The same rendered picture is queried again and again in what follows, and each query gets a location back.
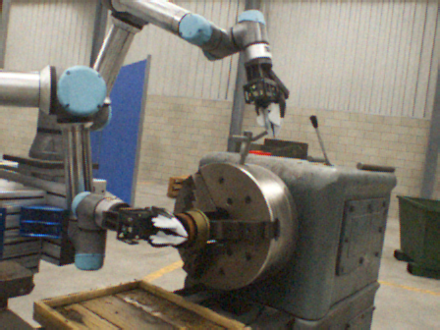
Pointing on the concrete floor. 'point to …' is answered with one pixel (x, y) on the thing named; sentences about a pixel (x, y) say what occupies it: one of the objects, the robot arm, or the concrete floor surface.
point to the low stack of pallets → (175, 185)
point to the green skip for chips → (419, 236)
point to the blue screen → (123, 133)
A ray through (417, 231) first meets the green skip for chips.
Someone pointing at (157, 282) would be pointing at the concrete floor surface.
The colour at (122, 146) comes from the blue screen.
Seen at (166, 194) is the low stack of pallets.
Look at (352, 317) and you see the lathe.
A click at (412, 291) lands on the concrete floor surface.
